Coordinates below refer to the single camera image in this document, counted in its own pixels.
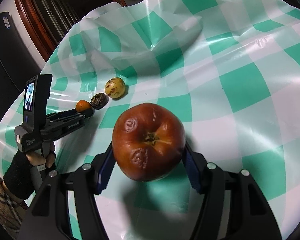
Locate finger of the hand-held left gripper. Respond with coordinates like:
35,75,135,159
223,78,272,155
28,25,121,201
41,107,95,141

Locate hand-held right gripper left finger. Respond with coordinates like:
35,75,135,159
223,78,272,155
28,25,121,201
17,140,116,240

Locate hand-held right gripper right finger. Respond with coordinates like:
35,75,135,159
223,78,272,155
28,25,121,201
182,140,283,240

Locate small orange tangerine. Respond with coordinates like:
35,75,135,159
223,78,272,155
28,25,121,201
76,100,92,112

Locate red apple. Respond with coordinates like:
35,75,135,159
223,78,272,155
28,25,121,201
112,102,186,182

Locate person's left forearm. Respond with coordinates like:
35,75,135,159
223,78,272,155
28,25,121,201
0,176,29,240

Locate person's left hand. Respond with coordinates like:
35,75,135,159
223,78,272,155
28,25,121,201
3,142,57,200

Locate dark brown water chestnut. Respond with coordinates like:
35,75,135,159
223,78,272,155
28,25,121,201
90,93,108,110

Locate yellow-green speckled fruit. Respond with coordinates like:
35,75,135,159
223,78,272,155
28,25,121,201
104,77,126,98

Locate green white checkered tablecloth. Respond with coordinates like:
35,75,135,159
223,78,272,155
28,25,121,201
0,0,300,240

